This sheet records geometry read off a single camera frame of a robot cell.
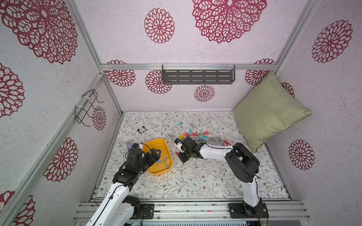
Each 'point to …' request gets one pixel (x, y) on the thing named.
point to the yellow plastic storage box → (164, 164)
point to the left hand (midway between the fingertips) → (157, 155)
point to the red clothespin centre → (193, 134)
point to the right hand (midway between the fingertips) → (178, 154)
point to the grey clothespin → (167, 167)
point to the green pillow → (269, 107)
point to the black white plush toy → (142, 129)
